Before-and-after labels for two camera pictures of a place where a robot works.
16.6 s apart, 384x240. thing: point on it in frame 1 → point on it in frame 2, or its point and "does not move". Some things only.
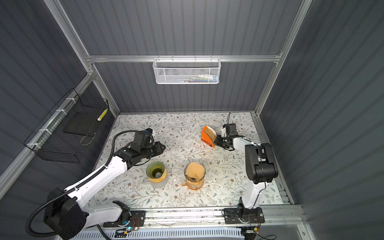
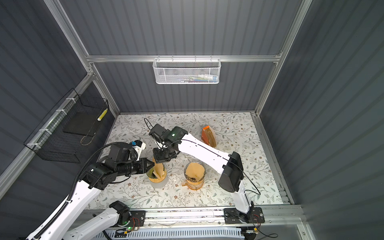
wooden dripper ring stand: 197,183 does not move
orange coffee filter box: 205,139 does not move
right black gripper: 218,142 → 158,158
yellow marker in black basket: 102,115 does not move
